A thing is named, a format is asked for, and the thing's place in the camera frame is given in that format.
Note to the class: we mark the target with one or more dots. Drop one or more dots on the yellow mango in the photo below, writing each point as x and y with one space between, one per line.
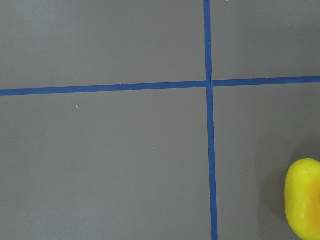
302 198

